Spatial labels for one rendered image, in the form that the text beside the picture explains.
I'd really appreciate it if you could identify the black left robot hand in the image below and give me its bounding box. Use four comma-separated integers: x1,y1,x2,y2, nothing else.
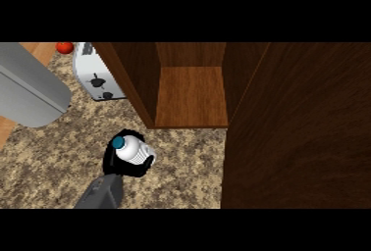
102,128,156,178

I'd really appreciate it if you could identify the white water bottle blue cap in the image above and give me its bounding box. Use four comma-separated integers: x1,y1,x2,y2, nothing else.
110,135,158,166

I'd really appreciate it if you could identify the brown wooden cabinet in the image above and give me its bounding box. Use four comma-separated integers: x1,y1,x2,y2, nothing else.
91,41,272,129

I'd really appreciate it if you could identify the dark wooden cabinet door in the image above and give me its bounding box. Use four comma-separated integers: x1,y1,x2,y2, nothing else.
218,41,371,210

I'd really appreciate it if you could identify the white toaster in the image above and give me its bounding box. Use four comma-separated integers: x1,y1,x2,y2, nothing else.
71,41,127,102

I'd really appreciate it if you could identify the red tomato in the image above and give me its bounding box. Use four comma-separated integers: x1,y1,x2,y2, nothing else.
54,41,75,55

